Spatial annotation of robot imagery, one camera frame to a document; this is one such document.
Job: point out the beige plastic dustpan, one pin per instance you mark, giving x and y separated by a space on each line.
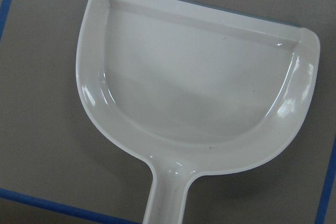
192 90

